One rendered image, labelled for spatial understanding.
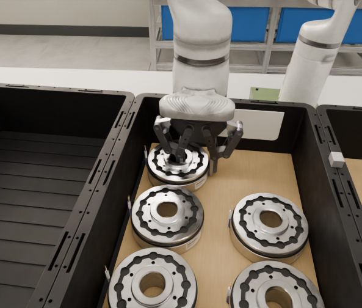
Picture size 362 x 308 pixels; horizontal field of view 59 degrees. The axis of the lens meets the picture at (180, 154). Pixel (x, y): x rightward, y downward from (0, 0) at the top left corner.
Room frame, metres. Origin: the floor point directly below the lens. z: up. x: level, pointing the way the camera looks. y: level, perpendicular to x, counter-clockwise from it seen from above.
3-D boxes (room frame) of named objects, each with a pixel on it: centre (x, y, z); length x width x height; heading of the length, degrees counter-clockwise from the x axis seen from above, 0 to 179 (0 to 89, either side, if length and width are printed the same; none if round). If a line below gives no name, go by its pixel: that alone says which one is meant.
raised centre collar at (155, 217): (0.28, 0.02, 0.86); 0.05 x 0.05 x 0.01
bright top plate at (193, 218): (0.28, 0.02, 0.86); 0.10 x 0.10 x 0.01
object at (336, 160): (0.30, -0.20, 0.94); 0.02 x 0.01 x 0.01; 173
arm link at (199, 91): (0.37, -0.02, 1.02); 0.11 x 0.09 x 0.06; 174
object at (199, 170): (0.39, 0.00, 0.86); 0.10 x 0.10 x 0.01
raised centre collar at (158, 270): (0.17, 0.03, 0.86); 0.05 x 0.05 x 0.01
